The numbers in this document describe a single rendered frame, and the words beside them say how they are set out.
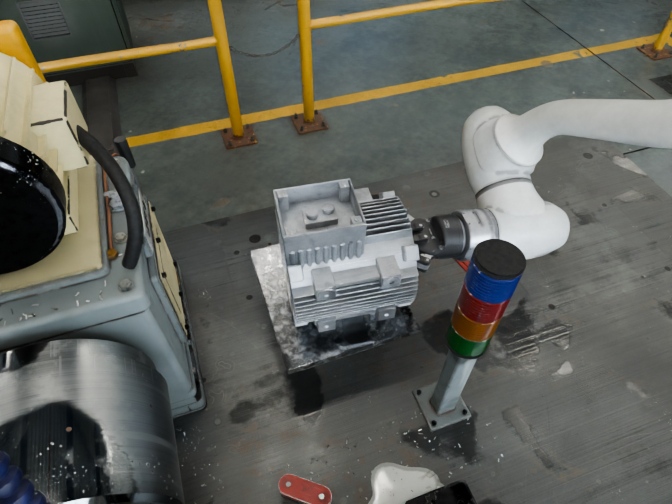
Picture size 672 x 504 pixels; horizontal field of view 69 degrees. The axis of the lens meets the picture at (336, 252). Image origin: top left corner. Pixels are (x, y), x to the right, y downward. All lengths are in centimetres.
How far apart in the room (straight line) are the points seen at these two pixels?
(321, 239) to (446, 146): 210
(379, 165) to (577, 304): 163
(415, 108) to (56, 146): 250
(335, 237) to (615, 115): 41
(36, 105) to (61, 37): 267
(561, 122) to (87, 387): 74
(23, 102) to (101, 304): 26
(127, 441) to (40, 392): 10
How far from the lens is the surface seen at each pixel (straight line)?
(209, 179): 257
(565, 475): 96
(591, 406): 103
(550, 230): 91
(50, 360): 64
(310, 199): 78
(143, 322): 69
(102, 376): 63
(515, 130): 90
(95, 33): 335
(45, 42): 340
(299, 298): 74
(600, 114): 80
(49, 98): 72
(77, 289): 69
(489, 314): 64
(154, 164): 274
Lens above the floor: 165
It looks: 50 degrees down
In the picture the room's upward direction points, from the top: straight up
